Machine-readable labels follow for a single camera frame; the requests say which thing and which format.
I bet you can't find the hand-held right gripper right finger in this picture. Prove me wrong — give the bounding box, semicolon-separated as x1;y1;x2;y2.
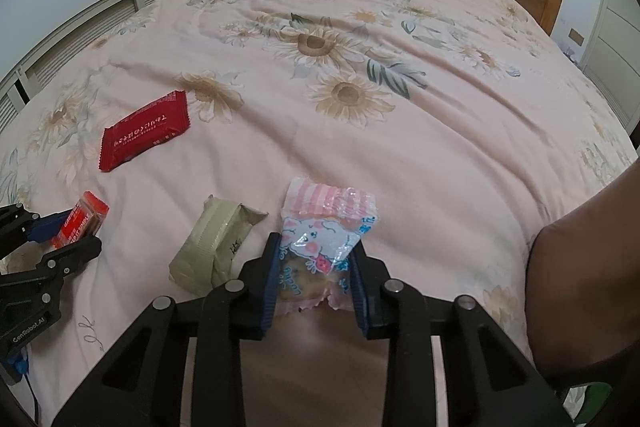
347;239;576;427

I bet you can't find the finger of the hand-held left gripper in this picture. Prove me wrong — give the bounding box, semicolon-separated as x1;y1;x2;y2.
0;235;103;308
0;203;73;243

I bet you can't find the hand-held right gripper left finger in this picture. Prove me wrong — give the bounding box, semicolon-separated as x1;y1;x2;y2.
52;232;283;427

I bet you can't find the small red box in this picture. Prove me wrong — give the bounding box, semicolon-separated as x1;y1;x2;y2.
50;191;110;250

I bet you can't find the olive green snack packet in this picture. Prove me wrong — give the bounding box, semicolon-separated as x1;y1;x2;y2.
168;194;269;297

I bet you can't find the clear pink striped snack packet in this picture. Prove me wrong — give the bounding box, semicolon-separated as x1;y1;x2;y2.
279;176;380;315

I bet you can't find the red snack packet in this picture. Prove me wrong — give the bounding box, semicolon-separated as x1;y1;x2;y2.
97;90;192;172

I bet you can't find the green box tray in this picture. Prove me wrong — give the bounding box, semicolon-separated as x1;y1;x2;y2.
562;382;640;427

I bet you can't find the white slatted panel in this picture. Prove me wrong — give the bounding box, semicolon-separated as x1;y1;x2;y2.
0;0;226;128

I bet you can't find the brown black electric kettle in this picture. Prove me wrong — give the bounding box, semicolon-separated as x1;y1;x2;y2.
527;179;640;388

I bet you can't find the white wardrobe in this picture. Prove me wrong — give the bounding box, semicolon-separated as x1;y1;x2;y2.
582;0;640;132

